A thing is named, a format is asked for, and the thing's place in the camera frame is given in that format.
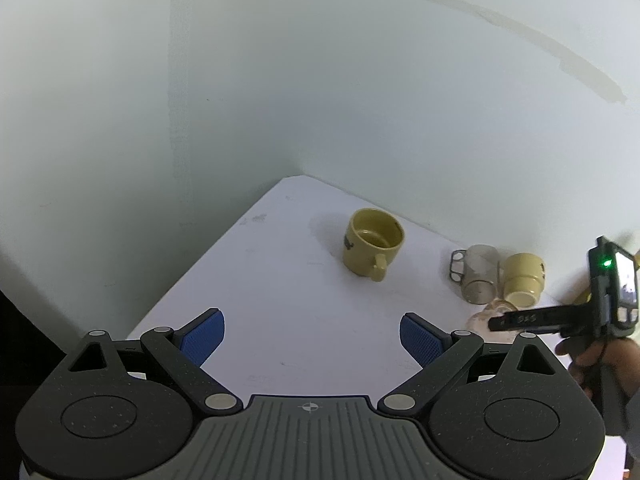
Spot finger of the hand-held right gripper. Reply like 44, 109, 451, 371
487, 306, 594, 335

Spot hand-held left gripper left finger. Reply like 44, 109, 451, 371
65, 308, 242, 417

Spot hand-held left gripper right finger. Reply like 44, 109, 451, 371
377, 312, 561, 417

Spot yellow cup with dark print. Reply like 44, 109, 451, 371
342, 208, 405, 283

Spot plain yellow cup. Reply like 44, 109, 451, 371
501, 252, 547, 310

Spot clear pinkish glass cup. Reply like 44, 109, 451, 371
465, 299, 521, 337

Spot person's right hand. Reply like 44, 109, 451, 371
556, 336, 609, 394

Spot clear glass mug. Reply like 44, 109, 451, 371
449, 244, 503, 306

